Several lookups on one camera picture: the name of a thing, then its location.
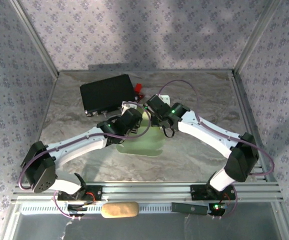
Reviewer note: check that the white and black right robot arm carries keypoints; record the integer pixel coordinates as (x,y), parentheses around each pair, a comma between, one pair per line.
(209,132)

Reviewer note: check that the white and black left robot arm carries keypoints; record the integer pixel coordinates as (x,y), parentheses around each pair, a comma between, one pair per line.
(79,143)

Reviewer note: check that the red flat piece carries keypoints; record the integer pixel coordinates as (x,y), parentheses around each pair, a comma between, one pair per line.
(140,96)

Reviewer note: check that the small red block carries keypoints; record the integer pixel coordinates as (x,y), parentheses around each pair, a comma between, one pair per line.
(138,87)

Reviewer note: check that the tan oblong sponge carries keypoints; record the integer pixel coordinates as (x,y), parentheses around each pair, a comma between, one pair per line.
(120,210)

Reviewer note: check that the black controller board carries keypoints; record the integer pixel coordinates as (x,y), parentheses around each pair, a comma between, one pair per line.
(217,208)
(80,208)

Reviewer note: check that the dark rectangular bar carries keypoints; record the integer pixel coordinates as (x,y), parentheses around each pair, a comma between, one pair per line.
(189,208)

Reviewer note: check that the aluminium frame rail with slots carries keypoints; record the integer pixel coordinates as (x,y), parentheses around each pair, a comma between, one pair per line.
(144,191)

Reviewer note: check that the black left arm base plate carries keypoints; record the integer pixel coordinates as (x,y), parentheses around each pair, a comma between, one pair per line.
(94,192)

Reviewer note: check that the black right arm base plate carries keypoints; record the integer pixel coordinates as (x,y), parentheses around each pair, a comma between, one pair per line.
(197,192)

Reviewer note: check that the aluminium corner post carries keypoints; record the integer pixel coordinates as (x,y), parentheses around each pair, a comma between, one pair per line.
(35,37)
(255,37)

